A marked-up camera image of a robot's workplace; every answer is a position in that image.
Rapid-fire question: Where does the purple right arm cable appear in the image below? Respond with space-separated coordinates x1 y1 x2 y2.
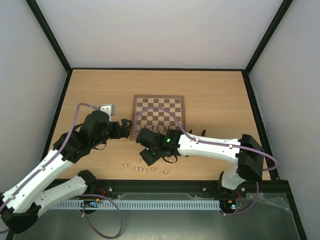
133 106 279 217

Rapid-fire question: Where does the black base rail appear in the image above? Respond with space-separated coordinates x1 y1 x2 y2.
86 179 293 199

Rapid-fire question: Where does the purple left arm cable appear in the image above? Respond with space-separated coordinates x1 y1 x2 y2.
0 102 101 233

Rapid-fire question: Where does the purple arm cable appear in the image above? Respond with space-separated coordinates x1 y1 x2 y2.
133 106 279 217
0 102 101 233

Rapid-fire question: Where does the white slotted cable duct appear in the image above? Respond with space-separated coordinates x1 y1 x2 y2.
53 200 221 211

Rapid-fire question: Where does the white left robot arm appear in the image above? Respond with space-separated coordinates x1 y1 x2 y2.
0 110 133 234

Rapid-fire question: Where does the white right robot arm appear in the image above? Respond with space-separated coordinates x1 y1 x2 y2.
135 128 264 196

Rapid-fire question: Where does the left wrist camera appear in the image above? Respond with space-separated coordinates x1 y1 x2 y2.
100 103 116 116

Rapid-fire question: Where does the black frame post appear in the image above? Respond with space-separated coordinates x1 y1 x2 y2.
245 0 293 75
26 0 72 73

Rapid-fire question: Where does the black frame post right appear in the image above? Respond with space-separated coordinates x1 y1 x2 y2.
245 0 293 75

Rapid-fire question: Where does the wooden chess board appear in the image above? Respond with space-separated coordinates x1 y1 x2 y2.
129 94 186 141

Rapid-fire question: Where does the black frame post left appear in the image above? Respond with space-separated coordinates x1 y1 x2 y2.
26 0 72 73

